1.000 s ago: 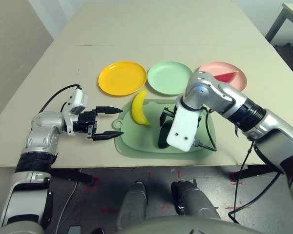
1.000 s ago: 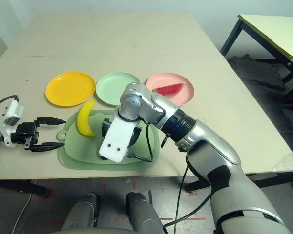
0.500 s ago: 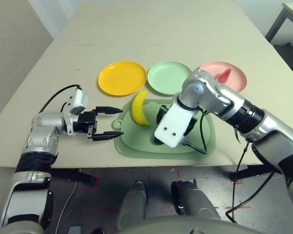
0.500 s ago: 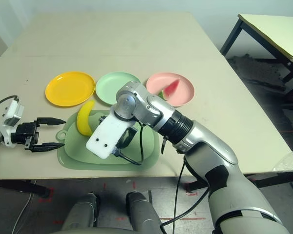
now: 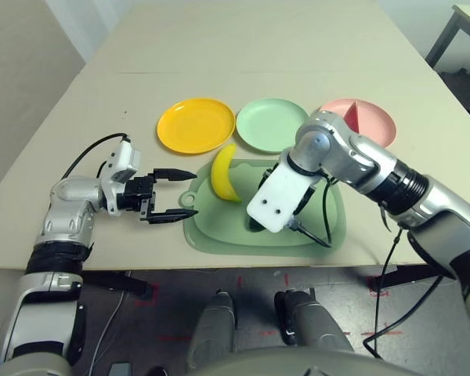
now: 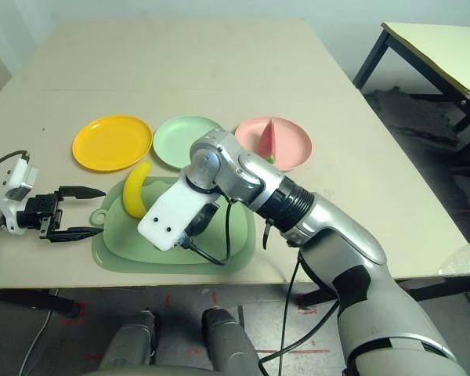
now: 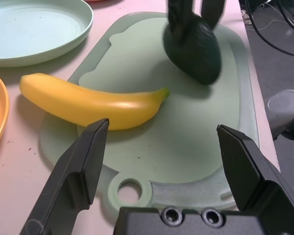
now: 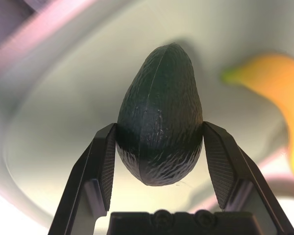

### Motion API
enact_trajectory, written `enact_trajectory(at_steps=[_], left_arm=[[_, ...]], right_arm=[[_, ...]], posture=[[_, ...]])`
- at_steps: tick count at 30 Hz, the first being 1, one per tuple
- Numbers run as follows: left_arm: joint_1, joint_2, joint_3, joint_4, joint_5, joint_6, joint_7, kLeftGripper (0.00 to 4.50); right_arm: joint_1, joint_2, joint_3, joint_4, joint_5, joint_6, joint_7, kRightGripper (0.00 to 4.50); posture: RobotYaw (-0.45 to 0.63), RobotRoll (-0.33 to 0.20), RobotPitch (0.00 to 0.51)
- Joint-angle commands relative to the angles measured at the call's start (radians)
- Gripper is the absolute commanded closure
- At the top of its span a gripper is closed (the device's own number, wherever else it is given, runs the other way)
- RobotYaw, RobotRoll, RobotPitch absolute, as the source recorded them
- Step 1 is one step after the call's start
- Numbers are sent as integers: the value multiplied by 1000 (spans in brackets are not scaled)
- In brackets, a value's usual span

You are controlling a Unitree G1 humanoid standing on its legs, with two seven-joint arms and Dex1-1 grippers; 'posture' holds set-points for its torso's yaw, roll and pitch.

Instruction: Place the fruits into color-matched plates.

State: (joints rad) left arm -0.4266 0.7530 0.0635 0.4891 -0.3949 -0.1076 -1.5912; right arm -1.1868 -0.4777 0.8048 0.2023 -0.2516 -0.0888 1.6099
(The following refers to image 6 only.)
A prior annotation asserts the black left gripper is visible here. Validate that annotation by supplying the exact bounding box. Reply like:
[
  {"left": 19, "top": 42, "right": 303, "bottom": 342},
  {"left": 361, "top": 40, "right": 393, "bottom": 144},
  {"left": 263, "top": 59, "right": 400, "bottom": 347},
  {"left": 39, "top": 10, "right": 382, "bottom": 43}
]
[{"left": 17, "top": 185, "right": 107, "bottom": 244}]

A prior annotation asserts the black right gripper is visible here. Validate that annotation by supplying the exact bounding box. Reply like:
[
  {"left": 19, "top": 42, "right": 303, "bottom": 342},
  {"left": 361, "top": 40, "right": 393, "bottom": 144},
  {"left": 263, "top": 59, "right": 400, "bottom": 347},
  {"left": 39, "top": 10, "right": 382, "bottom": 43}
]
[{"left": 186, "top": 202, "right": 217, "bottom": 238}]

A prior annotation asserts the yellow toy banana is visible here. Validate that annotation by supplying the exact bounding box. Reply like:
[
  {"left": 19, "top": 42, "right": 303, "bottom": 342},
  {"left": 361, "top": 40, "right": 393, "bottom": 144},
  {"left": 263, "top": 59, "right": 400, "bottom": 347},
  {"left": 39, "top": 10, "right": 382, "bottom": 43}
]
[{"left": 122, "top": 161, "right": 152, "bottom": 219}]

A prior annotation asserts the red watermelon slice toy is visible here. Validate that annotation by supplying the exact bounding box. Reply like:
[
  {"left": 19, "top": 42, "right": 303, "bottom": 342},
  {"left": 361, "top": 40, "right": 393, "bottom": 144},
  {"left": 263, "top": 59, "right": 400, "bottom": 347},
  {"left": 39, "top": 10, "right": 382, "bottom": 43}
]
[{"left": 257, "top": 118, "right": 277, "bottom": 165}]

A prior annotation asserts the yellow plastic plate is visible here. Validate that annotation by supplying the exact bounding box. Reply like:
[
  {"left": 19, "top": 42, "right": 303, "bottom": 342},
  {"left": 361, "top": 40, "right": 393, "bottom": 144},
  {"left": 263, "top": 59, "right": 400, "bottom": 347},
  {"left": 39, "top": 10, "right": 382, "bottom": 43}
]
[{"left": 71, "top": 114, "right": 154, "bottom": 173}]

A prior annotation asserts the mint green plastic plate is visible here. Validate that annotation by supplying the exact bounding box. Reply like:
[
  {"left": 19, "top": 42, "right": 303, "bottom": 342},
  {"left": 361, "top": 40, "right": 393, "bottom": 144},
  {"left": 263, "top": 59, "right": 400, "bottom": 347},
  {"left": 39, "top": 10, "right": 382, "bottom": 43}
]
[{"left": 152, "top": 114, "right": 226, "bottom": 171}]

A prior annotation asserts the pink plastic plate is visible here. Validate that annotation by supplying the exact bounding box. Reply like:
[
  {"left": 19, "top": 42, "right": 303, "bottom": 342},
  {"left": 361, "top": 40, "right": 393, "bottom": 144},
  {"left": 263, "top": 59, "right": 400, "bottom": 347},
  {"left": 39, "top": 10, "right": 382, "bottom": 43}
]
[{"left": 234, "top": 116, "right": 313, "bottom": 172}]

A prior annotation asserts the grey robot right leg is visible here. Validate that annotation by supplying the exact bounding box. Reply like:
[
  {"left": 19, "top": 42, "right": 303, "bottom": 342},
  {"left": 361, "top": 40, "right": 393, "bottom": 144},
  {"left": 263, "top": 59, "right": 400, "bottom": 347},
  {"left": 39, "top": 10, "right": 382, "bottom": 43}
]
[{"left": 202, "top": 308, "right": 262, "bottom": 376}]

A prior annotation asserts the grey robot leg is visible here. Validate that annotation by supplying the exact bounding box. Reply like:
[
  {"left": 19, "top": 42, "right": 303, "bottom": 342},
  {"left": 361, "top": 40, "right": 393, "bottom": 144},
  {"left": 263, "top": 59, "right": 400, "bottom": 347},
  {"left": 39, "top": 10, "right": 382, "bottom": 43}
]
[
  {"left": 99, "top": 311, "right": 160, "bottom": 371},
  {"left": 202, "top": 308, "right": 262, "bottom": 376}
]

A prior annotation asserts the grey robot left leg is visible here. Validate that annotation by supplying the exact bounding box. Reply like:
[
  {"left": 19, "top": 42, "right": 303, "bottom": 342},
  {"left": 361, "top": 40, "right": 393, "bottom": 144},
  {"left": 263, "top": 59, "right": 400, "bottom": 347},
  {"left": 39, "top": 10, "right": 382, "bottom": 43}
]
[{"left": 99, "top": 311, "right": 160, "bottom": 371}]

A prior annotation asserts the grey robot torso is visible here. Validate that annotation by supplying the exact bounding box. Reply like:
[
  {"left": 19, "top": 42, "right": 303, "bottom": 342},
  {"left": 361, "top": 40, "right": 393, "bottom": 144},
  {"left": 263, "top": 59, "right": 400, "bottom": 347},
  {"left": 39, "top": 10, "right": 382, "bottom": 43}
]
[{"left": 81, "top": 362, "right": 220, "bottom": 376}]

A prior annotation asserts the clear plastic bag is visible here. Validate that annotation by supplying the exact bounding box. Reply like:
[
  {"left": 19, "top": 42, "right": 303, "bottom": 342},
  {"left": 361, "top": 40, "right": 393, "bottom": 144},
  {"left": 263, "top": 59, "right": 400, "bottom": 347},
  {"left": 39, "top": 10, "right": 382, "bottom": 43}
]
[{"left": 438, "top": 244, "right": 470, "bottom": 275}]

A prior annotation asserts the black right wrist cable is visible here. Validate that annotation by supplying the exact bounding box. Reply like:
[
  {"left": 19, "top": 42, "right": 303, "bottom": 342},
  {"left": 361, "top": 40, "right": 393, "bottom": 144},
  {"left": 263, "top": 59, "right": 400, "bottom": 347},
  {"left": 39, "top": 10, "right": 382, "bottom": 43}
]
[{"left": 178, "top": 197, "right": 303, "bottom": 376}]

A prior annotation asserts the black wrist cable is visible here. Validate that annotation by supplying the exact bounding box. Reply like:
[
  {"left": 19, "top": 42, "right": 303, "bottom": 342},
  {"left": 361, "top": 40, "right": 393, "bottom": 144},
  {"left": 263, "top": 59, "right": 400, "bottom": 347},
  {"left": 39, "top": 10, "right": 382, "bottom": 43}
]
[
  {"left": 178, "top": 197, "right": 303, "bottom": 376},
  {"left": 0, "top": 150, "right": 31, "bottom": 177}
]

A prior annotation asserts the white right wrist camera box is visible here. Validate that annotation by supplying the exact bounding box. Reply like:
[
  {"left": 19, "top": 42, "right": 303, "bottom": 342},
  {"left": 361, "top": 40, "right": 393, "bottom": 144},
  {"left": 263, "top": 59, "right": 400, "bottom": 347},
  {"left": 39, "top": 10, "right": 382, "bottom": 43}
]
[{"left": 137, "top": 178, "right": 220, "bottom": 251}]

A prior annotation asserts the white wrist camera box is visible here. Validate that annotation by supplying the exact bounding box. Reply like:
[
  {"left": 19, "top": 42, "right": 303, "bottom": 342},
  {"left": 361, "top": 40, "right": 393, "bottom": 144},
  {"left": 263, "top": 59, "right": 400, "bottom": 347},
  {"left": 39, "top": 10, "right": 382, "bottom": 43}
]
[
  {"left": 0, "top": 158, "right": 38, "bottom": 236},
  {"left": 137, "top": 178, "right": 220, "bottom": 251}
]

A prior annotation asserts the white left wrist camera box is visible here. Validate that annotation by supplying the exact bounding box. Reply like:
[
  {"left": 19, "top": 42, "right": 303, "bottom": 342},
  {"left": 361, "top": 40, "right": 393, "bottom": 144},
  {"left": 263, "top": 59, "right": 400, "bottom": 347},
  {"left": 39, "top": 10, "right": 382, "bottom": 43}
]
[{"left": 0, "top": 158, "right": 38, "bottom": 236}]

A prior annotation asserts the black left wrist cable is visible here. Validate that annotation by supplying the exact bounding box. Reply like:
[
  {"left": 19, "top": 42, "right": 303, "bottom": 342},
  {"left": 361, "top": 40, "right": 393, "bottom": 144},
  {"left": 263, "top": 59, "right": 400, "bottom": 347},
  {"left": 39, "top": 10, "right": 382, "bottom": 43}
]
[{"left": 0, "top": 150, "right": 31, "bottom": 177}]

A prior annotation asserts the thin white floor cable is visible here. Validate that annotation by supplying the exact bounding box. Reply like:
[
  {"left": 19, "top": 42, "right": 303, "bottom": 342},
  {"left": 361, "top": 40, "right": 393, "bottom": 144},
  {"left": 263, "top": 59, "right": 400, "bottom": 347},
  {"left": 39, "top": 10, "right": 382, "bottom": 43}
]
[{"left": 19, "top": 289, "right": 60, "bottom": 376}]

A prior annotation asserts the beige side table black frame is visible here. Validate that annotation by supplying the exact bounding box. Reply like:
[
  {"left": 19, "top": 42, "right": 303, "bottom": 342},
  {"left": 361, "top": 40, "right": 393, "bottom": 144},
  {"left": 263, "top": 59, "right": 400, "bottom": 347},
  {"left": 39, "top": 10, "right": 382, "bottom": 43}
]
[{"left": 352, "top": 22, "right": 470, "bottom": 157}]

